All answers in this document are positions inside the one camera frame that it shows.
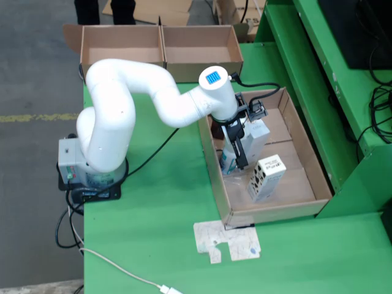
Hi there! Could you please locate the shallow cardboard tray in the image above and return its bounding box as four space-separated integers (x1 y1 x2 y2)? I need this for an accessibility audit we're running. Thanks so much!
197 87 334 227

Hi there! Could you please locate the black camera cable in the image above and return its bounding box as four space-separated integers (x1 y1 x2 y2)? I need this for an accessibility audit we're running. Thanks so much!
228 72 281 107

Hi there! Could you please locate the green metal shelf unit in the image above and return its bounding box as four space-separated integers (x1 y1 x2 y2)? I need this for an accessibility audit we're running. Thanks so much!
254 0 392 220

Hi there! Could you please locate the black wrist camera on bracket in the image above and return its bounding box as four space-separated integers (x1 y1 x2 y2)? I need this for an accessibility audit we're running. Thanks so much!
247 98 268 122

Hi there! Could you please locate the white bottle with teal label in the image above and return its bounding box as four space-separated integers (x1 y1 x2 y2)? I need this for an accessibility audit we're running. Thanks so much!
220 143 238 176

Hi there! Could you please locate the black cable bundle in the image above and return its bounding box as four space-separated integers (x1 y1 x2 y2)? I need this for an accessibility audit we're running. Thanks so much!
356 45 392 148

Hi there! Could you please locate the tall white carton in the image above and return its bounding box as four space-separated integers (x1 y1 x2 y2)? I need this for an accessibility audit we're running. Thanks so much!
241 121 271 172

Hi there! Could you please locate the white patterned paper cutout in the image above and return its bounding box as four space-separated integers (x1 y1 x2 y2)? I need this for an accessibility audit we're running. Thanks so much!
192 219 262 265

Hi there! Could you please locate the black monitor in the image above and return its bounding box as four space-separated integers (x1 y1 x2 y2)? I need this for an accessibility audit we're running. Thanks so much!
317 0 392 70

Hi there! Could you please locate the open brown cardboard box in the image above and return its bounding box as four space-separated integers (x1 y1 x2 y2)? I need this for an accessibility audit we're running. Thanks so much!
62 23 167 81
160 24 251 83

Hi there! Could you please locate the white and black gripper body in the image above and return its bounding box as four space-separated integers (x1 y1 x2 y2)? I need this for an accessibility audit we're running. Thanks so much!
211 115 254 138

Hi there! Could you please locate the cow print hand cream box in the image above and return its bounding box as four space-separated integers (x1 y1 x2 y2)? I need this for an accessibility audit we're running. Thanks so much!
246 154 287 204

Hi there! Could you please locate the grey robot base unit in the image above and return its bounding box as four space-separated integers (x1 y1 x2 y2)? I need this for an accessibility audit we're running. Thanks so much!
57 133 130 197

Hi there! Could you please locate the white cable with adapter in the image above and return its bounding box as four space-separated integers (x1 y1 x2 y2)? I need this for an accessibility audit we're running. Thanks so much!
67 205 184 294

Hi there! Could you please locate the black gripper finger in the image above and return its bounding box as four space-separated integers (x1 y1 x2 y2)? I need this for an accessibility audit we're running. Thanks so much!
231 136 249 171

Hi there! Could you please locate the printed brown cardboard box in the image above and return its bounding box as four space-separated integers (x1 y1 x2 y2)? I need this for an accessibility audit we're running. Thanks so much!
213 0 267 43

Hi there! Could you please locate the long black robot cable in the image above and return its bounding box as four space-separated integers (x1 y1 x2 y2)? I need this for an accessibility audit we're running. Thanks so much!
73 127 181 215

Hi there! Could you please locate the dark red carton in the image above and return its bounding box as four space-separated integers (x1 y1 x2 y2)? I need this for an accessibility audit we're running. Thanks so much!
212 122 226 140

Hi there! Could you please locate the black looped power cable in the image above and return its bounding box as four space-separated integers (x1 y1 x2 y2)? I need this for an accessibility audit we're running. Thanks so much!
55 208 84 249

